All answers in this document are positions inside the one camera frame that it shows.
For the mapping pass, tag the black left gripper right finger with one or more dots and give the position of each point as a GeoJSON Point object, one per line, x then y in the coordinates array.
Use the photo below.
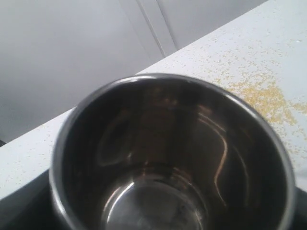
{"type": "Point", "coordinates": [296, 208]}

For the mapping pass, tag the white cabinet doors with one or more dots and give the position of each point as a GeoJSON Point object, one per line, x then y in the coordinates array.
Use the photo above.
{"type": "Point", "coordinates": [55, 52]}

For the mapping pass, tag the spilled yellow grain pile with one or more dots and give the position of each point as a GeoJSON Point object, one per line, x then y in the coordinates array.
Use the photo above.
{"type": "Point", "coordinates": [263, 94]}

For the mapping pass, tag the stainless steel cup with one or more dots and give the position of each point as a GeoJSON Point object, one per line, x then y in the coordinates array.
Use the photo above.
{"type": "Point", "coordinates": [169, 152]}

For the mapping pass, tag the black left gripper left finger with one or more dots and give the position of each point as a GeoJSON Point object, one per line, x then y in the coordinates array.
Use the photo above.
{"type": "Point", "coordinates": [29, 208]}

